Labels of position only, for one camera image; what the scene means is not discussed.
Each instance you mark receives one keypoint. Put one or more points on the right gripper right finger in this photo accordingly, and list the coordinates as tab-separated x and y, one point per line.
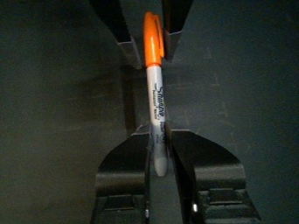
212	172

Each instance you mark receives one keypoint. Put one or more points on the grey marker pen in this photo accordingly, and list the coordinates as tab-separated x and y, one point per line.
155	96

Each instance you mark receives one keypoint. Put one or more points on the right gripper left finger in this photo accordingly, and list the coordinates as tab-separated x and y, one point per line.
124	175

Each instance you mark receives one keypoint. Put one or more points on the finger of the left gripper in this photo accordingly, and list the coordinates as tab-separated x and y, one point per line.
175	20
123	32

